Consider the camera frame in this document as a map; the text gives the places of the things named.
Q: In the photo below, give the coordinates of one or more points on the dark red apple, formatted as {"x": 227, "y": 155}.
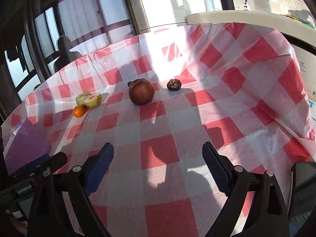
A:
{"x": 141, "y": 91}

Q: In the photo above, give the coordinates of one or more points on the green guava half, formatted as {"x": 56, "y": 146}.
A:
{"x": 80, "y": 98}

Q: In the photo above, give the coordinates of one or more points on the dark dried date far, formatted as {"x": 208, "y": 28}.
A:
{"x": 174, "y": 85}

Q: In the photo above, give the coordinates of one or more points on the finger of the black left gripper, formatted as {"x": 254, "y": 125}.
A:
{"x": 54, "y": 163}

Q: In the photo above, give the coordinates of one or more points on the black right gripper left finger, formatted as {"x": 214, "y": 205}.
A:
{"x": 79, "y": 183}

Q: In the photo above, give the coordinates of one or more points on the red white checkered tablecloth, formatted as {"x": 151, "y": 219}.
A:
{"x": 241, "y": 90}

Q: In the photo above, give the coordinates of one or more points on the small kumquat orange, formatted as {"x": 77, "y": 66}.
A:
{"x": 79, "y": 111}

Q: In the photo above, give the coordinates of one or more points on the white round side table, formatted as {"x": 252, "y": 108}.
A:
{"x": 283, "y": 24}

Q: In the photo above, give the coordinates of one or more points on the purple box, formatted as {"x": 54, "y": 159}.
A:
{"x": 24, "y": 145}

